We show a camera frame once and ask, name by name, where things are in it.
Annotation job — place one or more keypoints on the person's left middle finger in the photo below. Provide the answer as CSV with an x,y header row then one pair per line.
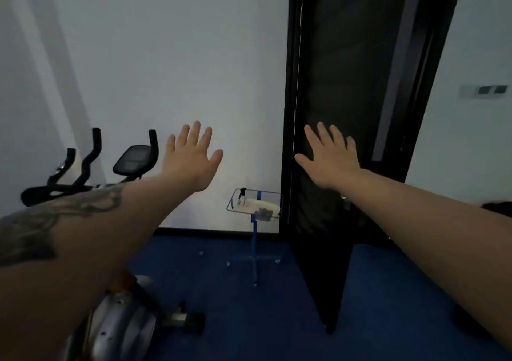
x,y
194,133

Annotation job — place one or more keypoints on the person's right middle finger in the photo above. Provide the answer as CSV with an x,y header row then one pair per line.
x,y
325,133

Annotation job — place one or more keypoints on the person's left hand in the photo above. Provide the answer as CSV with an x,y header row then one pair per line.
x,y
188,164

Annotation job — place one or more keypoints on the black door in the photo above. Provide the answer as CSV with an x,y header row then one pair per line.
x,y
344,92

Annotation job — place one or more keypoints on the person's right little finger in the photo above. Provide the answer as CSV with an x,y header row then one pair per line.
x,y
351,144

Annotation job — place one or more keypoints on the person's left thumb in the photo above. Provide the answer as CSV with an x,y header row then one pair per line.
x,y
215,161

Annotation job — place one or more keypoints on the person's right forearm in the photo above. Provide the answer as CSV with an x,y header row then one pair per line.
x,y
432,236

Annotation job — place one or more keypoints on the small spray bottle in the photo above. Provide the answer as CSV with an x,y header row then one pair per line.
x,y
241,196

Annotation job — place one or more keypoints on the person's left forearm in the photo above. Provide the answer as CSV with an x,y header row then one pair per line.
x,y
76,252

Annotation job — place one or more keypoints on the white cloth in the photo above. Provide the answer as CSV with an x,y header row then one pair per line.
x,y
260,207

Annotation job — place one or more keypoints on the wall switch panel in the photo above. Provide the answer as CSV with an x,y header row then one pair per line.
x,y
483,91

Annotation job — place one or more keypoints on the black and silver exercise bike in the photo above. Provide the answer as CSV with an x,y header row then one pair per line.
x,y
116,292

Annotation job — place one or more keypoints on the person's right thumb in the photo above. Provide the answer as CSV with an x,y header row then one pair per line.
x,y
305,163

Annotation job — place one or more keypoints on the blue rolling tray stand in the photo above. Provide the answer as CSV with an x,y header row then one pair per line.
x,y
255,236

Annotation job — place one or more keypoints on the person's right hand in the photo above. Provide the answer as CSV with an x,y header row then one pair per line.
x,y
330,164

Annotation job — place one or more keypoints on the person's left little finger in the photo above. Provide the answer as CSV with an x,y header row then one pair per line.
x,y
170,143

